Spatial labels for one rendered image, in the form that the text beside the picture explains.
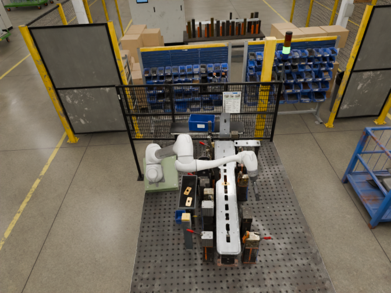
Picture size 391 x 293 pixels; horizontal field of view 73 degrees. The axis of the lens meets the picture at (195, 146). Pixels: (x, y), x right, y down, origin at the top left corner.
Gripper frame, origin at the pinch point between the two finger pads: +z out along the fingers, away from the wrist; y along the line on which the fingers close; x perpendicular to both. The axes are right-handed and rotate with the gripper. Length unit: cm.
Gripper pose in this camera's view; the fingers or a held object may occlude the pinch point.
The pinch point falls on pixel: (256, 196)
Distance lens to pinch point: 243.9
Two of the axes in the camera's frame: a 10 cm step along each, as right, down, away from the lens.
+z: 2.1, 9.5, 2.3
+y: -1.1, 2.6, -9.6
